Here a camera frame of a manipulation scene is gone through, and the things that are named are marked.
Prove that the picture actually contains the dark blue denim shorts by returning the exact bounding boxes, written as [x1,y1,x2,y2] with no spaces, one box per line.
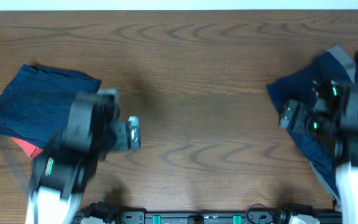
[0,65,101,148]

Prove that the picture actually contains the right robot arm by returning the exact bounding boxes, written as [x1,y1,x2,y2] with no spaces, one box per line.
[279,80,358,223]

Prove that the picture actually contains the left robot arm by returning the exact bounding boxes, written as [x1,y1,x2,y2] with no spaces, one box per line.
[26,89,140,223]

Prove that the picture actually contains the navy garment with grey trim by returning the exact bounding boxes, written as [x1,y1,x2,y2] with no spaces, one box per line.
[266,45,358,211]

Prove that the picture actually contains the red folded t-shirt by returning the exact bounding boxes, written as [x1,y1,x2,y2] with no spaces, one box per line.
[0,136,43,158]

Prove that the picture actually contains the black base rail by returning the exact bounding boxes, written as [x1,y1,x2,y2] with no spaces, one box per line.
[73,202,343,224]

